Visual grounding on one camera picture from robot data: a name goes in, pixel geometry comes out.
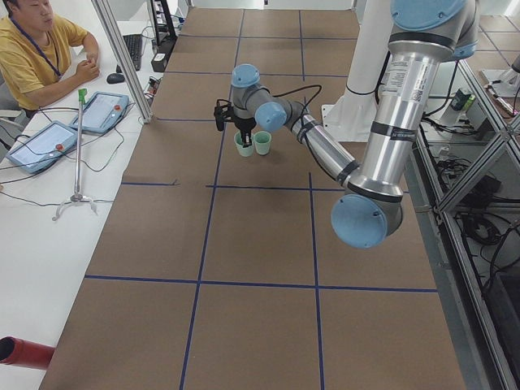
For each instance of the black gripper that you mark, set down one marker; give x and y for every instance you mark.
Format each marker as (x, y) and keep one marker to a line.
(244, 126)

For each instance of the mint green cup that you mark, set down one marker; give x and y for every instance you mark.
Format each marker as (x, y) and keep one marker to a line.
(243, 150)
(262, 142)

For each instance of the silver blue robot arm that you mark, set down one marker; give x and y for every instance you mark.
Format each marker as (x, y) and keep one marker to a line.
(424, 35)

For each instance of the black mini computer box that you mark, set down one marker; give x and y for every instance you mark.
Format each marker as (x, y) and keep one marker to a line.
(159, 63)

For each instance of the brown cardboard table mat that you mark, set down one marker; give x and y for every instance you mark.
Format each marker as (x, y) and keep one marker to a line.
(215, 271)

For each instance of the black computer mouse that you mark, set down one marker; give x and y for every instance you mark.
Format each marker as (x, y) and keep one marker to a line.
(115, 78)

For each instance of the far teach pendant tablet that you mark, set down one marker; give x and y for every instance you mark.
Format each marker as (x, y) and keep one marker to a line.
(102, 111)

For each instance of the teach pendant tablet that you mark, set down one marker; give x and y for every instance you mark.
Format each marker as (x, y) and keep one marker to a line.
(44, 148)
(102, 111)

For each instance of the black keyboard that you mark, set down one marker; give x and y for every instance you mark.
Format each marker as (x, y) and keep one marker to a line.
(134, 44)

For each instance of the near teach pendant tablet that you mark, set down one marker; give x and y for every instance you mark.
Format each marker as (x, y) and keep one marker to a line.
(44, 148)

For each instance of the green drink carton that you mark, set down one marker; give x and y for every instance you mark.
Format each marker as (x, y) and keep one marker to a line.
(462, 99)

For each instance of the person in yellow shirt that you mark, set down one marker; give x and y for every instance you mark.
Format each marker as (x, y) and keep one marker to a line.
(44, 56)

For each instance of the red cylinder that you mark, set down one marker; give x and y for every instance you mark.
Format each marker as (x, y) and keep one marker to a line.
(27, 354)

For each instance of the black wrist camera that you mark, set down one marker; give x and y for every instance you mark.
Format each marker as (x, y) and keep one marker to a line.
(223, 113)

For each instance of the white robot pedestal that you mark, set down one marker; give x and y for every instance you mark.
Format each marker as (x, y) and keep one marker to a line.
(350, 118)

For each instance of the aluminium frame post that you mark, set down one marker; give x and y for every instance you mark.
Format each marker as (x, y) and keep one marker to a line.
(111, 28)

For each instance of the reacher stick green handle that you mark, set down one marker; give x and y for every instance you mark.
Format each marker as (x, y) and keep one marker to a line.
(77, 198)

